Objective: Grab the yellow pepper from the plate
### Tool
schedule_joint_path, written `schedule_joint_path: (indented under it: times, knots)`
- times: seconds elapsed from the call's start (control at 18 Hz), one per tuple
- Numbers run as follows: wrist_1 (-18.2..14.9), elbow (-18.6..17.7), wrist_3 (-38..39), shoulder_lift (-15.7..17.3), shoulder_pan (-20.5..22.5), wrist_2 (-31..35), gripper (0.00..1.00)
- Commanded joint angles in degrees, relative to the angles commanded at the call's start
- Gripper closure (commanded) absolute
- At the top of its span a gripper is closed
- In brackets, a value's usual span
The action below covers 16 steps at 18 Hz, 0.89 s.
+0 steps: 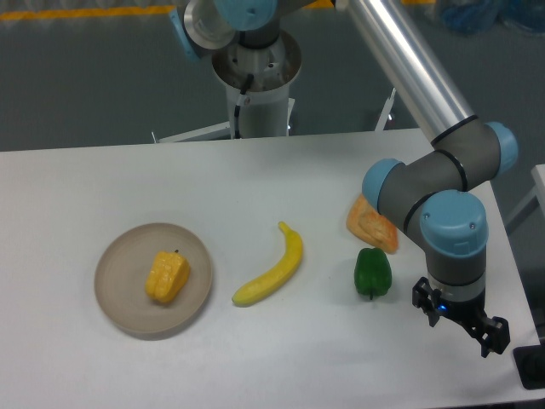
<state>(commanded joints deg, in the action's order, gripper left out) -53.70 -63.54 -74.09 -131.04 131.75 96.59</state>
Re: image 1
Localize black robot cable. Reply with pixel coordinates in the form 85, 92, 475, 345
232, 73, 255, 140

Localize blue plastic bag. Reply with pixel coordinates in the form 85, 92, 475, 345
435, 1, 544, 36

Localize white frame at right edge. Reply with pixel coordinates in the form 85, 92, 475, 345
504, 164, 544, 235

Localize yellow toy pepper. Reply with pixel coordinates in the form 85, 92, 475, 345
145, 250, 191, 303

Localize green toy pepper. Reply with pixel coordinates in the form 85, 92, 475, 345
353, 248, 393, 300

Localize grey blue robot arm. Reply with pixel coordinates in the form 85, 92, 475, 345
169, 1, 518, 355

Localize orange toy pepper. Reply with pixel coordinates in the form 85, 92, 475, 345
346, 194, 399, 254

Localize black device at table corner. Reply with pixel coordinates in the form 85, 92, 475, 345
513, 345, 544, 390

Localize yellow toy banana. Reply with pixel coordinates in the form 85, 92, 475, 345
232, 222, 303, 307

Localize beige round plate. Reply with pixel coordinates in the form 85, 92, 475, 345
95, 223, 213, 340

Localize white metal stand leg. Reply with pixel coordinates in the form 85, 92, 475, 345
375, 88, 397, 132

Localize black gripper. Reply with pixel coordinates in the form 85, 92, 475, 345
412, 277, 510, 357

